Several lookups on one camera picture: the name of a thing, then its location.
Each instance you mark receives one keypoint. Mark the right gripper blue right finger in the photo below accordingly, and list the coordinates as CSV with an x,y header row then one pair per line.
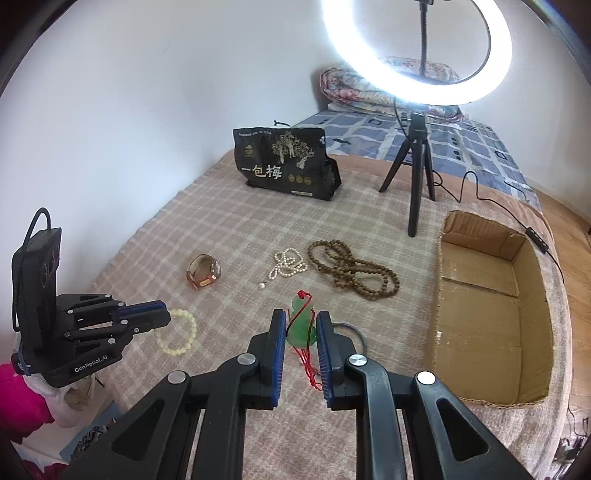
x,y
407,427

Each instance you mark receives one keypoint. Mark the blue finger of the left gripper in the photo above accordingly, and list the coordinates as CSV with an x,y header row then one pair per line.
x,y
148,312
145,323

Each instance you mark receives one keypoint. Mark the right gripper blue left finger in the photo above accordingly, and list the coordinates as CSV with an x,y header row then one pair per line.
x,y
191,426

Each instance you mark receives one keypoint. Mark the red strap wristwatch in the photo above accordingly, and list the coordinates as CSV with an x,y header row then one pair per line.
x,y
203,271

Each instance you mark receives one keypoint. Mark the blue wire bangle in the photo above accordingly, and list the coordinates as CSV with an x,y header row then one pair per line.
x,y
352,329

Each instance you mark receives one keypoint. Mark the white gloved left hand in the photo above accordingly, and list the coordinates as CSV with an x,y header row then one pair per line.
x,y
67,403

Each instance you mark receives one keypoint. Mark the brown cardboard box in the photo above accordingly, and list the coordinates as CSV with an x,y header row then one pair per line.
x,y
491,339

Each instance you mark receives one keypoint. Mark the black plum snack bag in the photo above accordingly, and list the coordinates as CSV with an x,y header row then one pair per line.
x,y
287,160

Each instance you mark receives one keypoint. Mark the blue patterned bed sheet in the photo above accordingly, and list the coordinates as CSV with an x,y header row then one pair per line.
x,y
456,147

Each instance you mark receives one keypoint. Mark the black tripod stand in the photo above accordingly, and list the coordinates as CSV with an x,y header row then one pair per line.
x,y
416,142

